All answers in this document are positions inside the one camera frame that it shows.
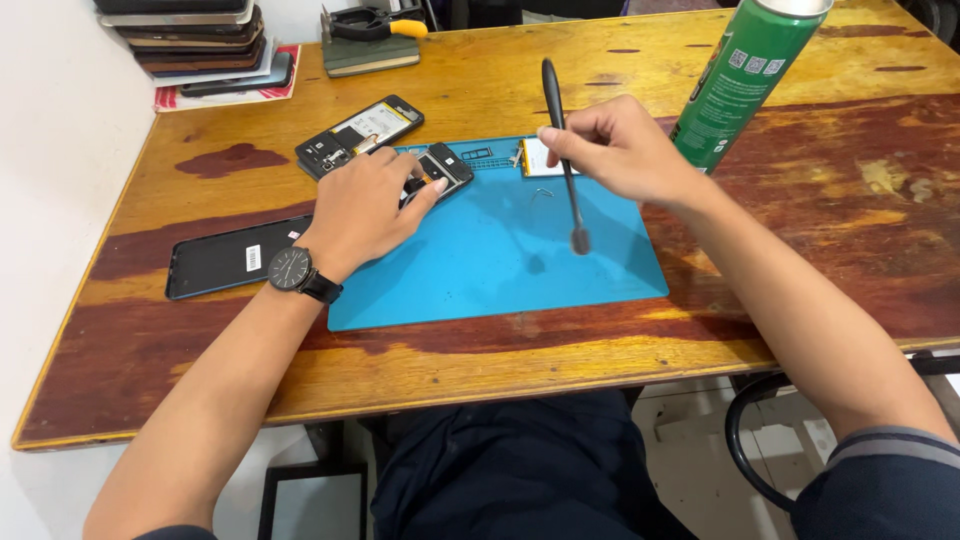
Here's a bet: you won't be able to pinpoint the dark green notebook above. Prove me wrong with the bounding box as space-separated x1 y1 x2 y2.
321 33 422 79

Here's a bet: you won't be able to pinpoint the green spray can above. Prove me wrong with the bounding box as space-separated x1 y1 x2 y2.
669 0 834 176

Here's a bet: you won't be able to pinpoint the opened phone with white battery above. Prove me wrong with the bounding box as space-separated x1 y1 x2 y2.
294 94 426 182

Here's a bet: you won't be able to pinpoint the black wrist watch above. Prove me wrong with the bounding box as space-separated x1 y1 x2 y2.
267 246 345 306

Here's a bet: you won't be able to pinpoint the black phone screen panel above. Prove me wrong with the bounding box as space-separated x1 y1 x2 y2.
165 214 317 302

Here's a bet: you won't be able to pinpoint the blue repair mat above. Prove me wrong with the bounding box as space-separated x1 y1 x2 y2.
327 135 671 333

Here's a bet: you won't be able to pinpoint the person's dark blue trousers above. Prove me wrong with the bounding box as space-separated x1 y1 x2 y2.
370 389 700 540

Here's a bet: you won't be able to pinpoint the black round chair frame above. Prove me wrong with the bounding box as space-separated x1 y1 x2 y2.
723 370 798 514

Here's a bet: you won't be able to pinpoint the black and yellow pliers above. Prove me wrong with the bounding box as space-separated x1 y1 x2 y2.
320 5 429 43

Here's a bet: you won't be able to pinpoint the black cleaning brush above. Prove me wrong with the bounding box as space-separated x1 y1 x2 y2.
540 58 594 257

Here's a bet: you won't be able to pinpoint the stack of phones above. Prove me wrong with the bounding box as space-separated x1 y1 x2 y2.
93 0 296 99

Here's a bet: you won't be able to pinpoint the red and white paper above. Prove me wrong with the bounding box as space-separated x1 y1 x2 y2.
153 43 303 114

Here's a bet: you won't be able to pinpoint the black framed panel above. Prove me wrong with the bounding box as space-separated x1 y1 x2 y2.
256 462 369 540

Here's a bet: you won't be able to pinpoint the person's left hand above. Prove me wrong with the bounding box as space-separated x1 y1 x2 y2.
298 146 450 284

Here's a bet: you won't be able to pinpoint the person's right hand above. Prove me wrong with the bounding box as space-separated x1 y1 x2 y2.
536 94 708 213

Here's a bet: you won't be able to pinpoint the small black phone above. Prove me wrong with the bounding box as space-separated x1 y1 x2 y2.
397 141 476 211

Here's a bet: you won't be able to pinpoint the person's dark blue sleeve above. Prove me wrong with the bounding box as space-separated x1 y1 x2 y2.
790 425 960 540

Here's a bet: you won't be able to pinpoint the white phone battery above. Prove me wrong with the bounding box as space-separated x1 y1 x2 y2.
519 136 583 180

